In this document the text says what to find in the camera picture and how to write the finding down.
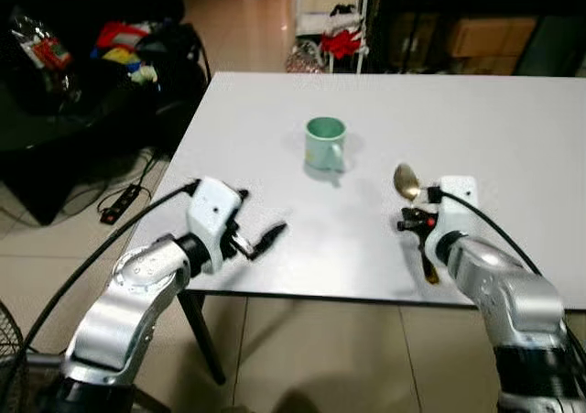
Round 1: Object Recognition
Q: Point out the black power strip cable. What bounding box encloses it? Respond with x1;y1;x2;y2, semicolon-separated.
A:
87;152;161;214

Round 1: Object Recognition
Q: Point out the pale green soft toy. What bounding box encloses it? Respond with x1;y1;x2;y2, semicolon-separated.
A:
128;63;158;86

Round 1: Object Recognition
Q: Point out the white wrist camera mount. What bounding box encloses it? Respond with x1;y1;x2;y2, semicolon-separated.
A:
186;177;244;273
438;176;479;249

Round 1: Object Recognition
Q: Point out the green ceramic mug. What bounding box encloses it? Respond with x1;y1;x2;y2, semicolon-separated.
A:
304;116;350;174

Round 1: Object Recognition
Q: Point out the black bag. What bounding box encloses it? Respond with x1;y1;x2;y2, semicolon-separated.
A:
137;19;212;148

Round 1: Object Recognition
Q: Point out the black table leg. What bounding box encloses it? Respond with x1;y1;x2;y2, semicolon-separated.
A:
177;291;227;386

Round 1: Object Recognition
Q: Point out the brown cardboard box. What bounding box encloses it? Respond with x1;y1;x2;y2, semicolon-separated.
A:
449;15;537;59

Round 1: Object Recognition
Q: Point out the red snack bag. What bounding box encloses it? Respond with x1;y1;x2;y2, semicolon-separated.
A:
94;21;152;52

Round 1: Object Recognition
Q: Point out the black power strip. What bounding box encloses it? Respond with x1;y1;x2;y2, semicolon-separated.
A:
99;184;147;224

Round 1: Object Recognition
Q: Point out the gold metal spoon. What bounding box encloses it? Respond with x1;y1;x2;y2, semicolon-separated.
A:
393;163;442;286

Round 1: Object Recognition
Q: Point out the wire fan guard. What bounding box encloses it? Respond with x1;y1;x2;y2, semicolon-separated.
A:
0;299;28;413

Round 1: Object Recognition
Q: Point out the dark shelf unit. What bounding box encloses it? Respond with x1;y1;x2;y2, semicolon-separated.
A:
371;0;586;75

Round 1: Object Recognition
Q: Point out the red cloth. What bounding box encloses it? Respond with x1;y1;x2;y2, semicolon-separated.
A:
320;28;365;61

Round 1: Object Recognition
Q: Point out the black round coffee table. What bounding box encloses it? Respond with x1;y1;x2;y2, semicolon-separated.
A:
0;56;207;226

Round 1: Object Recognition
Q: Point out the clear plastic bottle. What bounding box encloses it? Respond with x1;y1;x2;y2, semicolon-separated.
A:
9;10;79;98

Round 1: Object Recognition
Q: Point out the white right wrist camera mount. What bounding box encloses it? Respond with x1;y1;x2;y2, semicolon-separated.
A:
438;176;479;249

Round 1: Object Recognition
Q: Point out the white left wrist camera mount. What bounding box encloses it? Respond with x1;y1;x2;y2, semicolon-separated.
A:
186;177;244;273

